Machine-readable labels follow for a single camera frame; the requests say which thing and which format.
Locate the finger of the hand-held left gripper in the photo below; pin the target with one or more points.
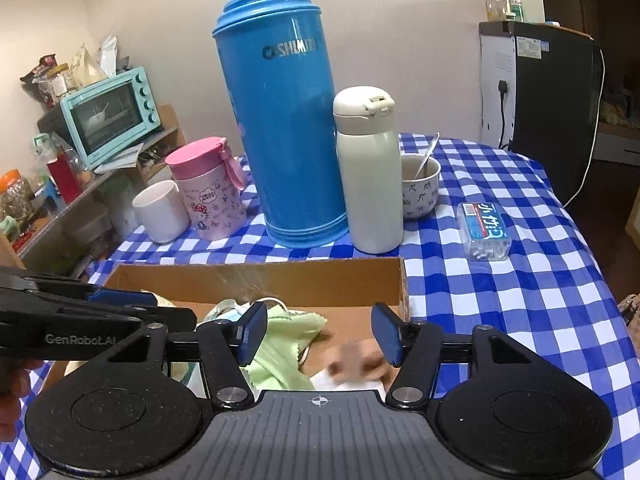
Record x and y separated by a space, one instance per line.
170 316
120 296

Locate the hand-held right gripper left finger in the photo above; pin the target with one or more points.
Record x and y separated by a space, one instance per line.
252 335

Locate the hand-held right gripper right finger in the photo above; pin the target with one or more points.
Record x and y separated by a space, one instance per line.
386 335

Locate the green cloth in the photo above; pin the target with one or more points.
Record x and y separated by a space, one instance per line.
285 355

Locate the brown cardboard box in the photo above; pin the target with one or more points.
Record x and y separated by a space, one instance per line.
300 285

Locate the person's left hand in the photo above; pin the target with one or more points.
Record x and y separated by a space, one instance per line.
15 385

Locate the white folded cloth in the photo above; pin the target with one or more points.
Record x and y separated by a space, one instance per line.
345 384

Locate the white mug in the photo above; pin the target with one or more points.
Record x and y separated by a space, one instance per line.
157 215

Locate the blue white checkered tablecloth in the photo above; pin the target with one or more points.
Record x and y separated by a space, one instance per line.
500 310

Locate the pink cartoon cup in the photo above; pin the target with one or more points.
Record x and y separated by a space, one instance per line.
210 200

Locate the red box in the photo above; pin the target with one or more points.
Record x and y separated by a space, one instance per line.
62 180

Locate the stack of papers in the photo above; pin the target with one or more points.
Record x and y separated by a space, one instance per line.
120 157

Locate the clear cotton swab box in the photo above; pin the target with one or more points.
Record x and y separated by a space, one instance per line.
482 232

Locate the white patterned cup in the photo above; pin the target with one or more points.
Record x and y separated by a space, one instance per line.
420 197

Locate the orange lid jar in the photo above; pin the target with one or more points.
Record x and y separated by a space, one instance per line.
15 195

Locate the white insulated bottle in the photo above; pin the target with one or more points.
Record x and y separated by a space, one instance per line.
370 185

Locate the teal toaster oven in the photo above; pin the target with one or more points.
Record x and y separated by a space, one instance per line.
107 115

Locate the wooden shelf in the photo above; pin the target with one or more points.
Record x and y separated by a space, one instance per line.
167 120

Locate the metal spoon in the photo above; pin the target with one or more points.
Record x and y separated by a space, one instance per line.
429 157

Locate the large blue thermos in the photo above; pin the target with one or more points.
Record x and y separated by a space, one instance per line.
280 135

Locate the clear food jar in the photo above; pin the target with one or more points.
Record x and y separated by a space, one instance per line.
62 82

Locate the dark snack bag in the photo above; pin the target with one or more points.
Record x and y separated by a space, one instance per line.
37 77

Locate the white plastic bag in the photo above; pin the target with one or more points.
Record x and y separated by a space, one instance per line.
95 60

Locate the black fridge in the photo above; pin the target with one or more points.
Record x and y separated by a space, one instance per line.
550 110

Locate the glass jar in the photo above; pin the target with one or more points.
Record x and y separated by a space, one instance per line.
495 9

